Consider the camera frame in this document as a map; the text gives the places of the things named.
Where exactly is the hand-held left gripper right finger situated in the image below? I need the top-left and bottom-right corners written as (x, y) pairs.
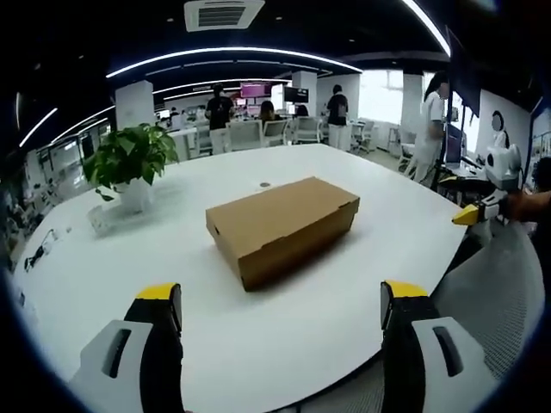
top-left (380, 280), bottom-right (504, 413)

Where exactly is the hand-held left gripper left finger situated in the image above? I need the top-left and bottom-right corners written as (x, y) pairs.
top-left (67, 282), bottom-right (187, 413)

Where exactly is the brown cardboard shoe box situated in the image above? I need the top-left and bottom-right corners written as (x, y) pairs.
top-left (205, 176), bottom-right (361, 293)

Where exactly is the dark hanging monitor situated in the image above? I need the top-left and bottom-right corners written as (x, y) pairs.
top-left (445, 25), bottom-right (482, 117)

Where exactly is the small white card stand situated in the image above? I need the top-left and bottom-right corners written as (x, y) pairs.
top-left (87, 205), bottom-right (114, 236)

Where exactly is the white plant pot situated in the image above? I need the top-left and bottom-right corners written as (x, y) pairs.
top-left (116, 180), bottom-right (155, 214)

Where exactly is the green potted plant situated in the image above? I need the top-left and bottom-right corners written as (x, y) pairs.
top-left (82, 122), bottom-right (180, 201)

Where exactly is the white office chair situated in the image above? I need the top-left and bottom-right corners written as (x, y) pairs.
top-left (295, 115), bottom-right (323, 145)
top-left (262, 119), bottom-right (290, 148)
top-left (225, 120), bottom-right (264, 151)

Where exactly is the ceiling air conditioner vent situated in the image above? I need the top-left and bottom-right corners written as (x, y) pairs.
top-left (183, 0), bottom-right (266, 33)

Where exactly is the black cable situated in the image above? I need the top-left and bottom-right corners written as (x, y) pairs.
top-left (23, 230), bottom-right (61, 273)

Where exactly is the pink wall screen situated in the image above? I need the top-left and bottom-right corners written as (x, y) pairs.
top-left (239, 81), bottom-right (273, 98)

